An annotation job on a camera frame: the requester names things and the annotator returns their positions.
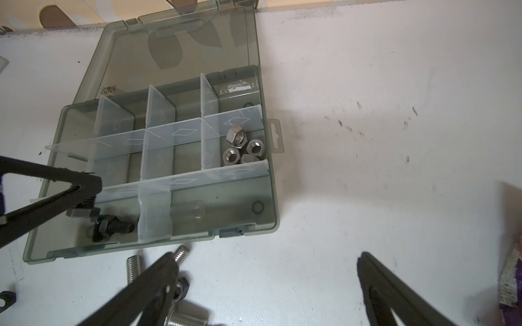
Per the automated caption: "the black nut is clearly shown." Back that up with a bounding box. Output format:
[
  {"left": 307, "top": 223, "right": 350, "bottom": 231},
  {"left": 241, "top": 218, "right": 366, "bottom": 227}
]
[{"left": 0, "top": 291, "right": 17, "bottom": 312}]

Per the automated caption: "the black bolt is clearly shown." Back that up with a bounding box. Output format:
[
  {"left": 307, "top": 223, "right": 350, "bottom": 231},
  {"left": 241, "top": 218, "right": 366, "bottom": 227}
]
[
  {"left": 66, "top": 196, "right": 101, "bottom": 218},
  {"left": 92, "top": 215, "right": 135, "bottom": 243},
  {"left": 173, "top": 277, "right": 190, "bottom": 302}
]

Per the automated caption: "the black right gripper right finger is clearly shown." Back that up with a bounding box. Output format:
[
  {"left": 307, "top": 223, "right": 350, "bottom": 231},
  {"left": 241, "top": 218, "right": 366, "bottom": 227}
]
[{"left": 357, "top": 252, "right": 453, "bottom": 325}]

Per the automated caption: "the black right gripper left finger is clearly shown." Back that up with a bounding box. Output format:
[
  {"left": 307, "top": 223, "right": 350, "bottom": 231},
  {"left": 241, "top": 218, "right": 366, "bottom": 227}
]
[{"left": 80, "top": 252, "right": 179, "bottom": 325}]

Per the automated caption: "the pink candy bag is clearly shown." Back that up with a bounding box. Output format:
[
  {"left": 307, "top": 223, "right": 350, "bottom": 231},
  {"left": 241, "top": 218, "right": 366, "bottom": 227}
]
[{"left": 498, "top": 237, "right": 521, "bottom": 325}]

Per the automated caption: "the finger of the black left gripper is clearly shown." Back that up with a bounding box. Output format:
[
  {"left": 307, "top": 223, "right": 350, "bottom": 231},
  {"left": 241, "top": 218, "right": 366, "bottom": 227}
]
[{"left": 1, "top": 156, "right": 102, "bottom": 247}]

